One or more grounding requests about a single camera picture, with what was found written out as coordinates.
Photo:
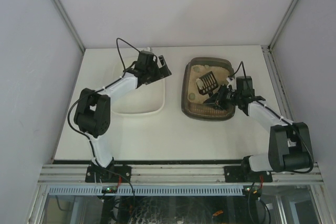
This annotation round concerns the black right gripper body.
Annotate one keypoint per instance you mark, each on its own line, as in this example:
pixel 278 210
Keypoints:
pixel 223 97

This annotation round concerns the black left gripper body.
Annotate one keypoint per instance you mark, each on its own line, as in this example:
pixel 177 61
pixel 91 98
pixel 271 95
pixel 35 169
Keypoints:
pixel 157 71

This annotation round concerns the black slotted litter scoop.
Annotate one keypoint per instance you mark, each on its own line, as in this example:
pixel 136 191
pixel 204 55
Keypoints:
pixel 209 84

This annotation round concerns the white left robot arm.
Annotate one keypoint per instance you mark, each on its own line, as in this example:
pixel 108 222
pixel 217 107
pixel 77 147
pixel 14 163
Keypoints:
pixel 90 115

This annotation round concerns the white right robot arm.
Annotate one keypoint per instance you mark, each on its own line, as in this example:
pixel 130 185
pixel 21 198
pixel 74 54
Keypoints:
pixel 289 146

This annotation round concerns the beige pellet litter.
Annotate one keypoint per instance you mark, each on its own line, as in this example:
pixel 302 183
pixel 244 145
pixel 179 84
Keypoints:
pixel 197 109

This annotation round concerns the dark translucent litter box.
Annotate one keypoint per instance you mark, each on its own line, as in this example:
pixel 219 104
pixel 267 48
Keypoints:
pixel 212 62

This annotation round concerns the green clump near left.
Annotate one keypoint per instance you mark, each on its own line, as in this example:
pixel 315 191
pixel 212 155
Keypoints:
pixel 199 83

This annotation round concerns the green clump lower left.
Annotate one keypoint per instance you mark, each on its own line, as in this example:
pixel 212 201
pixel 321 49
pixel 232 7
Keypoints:
pixel 192 96

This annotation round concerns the white plastic bin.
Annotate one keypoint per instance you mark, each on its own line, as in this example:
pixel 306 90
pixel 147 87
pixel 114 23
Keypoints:
pixel 147 99

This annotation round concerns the green clump top left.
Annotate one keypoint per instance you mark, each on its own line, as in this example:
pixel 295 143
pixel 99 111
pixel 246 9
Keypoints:
pixel 196 69

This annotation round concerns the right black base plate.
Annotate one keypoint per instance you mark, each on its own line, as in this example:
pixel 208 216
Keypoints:
pixel 236 174

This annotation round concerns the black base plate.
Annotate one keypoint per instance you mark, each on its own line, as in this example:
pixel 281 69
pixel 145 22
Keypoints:
pixel 236 174
pixel 112 174

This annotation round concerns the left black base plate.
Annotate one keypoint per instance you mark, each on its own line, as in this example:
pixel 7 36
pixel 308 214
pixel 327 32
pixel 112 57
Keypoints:
pixel 112 174

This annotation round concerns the aluminium mounting rail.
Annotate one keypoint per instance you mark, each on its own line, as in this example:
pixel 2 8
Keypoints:
pixel 210 174

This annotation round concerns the grey slotted cable duct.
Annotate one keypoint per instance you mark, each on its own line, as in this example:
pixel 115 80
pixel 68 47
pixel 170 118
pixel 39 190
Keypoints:
pixel 153 190

